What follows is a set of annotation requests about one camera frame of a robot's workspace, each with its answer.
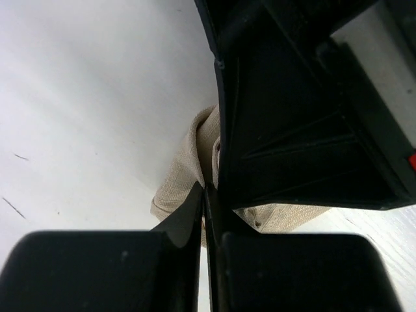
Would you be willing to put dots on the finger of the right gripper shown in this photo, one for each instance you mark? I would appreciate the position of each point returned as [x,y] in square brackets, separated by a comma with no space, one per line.
[301,122]

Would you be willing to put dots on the beige cloth napkin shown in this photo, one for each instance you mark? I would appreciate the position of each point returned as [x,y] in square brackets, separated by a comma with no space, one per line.
[197,161]

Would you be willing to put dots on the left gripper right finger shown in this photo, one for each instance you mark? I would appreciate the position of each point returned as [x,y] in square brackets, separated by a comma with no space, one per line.
[250,271]

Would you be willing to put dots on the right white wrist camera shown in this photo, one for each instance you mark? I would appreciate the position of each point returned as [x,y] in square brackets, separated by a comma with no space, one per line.
[387,60]

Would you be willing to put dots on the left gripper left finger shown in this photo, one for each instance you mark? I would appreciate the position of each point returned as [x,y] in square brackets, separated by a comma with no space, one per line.
[155,270]

